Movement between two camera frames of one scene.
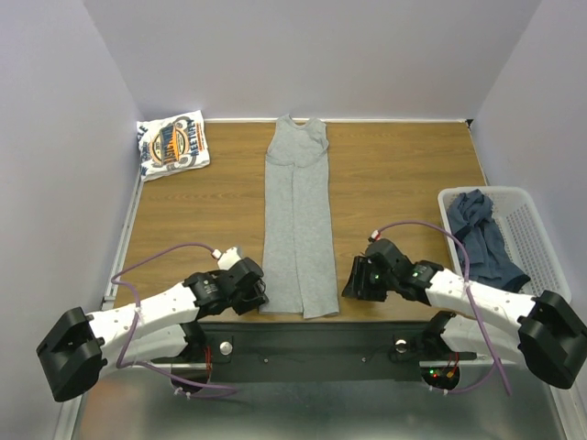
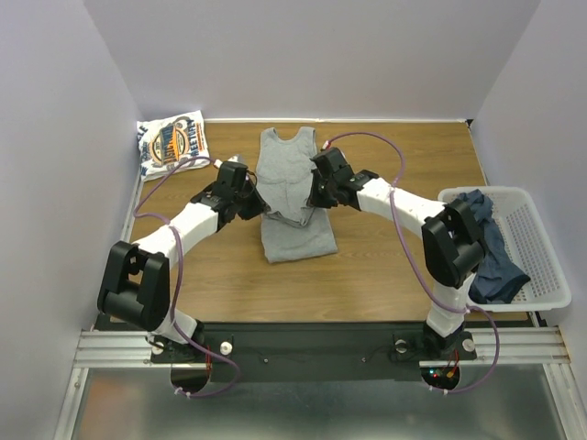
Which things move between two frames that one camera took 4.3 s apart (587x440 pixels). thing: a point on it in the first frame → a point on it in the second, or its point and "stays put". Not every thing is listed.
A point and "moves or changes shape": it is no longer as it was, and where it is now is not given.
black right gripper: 359,279 → 318,194
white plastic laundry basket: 526,236 stays put
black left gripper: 256,298 → 259,206
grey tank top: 299,252 moves or changes shape
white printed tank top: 172,143 stays put
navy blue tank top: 489,259 stays put
